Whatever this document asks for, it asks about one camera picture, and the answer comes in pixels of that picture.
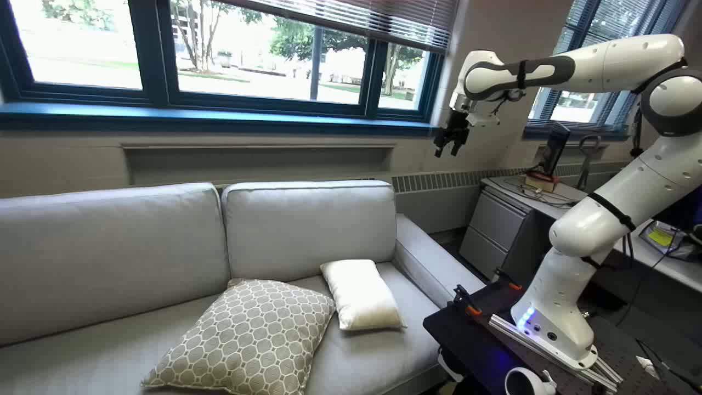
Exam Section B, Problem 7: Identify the wall radiator vent grille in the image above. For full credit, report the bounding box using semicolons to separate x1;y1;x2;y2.
391;169;493;196

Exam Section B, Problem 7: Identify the thin metal stand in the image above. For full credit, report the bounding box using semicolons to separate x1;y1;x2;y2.
576;133;606;192

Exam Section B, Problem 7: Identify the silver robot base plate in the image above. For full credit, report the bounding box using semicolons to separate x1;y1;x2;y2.
486;313;624;395

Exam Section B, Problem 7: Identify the yellow pad on tablet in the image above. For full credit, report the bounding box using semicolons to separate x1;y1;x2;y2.
639;218;687;258

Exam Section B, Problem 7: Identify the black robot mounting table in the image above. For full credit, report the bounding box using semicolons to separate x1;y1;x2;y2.
420;275;702;395

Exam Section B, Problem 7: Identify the narrow blue framed window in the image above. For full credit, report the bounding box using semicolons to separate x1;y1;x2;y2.
521;0;692;143

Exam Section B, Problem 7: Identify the narrow grey couch back cushion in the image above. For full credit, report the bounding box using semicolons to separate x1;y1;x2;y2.
222;179;398;293

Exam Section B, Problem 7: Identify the wide grey couch back cushion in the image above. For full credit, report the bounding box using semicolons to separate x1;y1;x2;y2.
0;181;229;347

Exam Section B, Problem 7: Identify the black camera stand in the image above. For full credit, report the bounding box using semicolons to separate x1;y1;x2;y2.
521;122;574;196

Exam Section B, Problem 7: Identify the orange black clamp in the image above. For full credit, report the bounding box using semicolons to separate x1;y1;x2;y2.
449;283;489;320

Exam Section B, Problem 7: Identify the wide blue framed window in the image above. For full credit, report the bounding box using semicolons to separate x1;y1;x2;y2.
0;0;458;141

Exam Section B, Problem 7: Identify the octagon patterned beige pillow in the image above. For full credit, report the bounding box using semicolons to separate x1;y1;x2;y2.
139;275;337;395

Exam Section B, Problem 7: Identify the white VR controller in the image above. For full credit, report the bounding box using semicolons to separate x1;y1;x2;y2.
501;364;560;395

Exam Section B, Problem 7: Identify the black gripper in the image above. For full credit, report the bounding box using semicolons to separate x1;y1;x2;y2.
432;107;474;160

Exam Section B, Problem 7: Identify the grey metal filing cabinet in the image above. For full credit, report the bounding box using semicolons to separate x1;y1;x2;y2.
458;181;554;286

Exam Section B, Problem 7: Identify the horizontal window blind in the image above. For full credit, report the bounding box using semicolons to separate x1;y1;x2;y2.
239;0;458;52

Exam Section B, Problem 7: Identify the light grey fabric couch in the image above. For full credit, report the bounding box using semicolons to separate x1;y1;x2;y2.
0;179;489;395

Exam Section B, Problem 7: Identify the plain cream pillow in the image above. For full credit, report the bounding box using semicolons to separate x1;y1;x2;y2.
318;256;405;335

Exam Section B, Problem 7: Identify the white desk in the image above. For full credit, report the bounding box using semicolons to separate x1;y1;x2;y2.
481;171;702;293

